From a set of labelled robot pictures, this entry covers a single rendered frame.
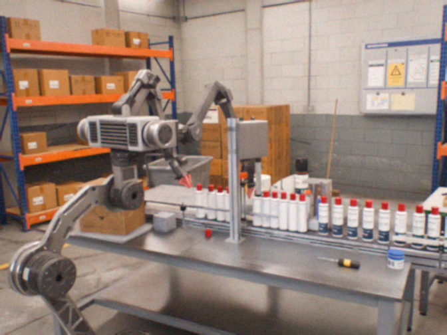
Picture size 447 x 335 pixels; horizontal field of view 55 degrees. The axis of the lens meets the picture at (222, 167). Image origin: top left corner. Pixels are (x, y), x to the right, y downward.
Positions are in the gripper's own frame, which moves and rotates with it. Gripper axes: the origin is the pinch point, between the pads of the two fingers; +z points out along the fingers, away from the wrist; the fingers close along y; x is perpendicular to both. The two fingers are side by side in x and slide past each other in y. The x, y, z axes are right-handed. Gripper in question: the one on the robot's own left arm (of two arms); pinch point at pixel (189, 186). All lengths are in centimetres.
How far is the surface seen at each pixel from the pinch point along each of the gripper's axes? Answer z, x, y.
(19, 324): -3, 168, -34
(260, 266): 60, -34, -40
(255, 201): 32.2, -31.2, -1.8
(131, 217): -3.1, 24.1, -31.1
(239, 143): 5, -52, -18
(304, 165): 29, -45, 58
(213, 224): 27.7, -0.9, -4.4
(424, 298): 153, -37, 104
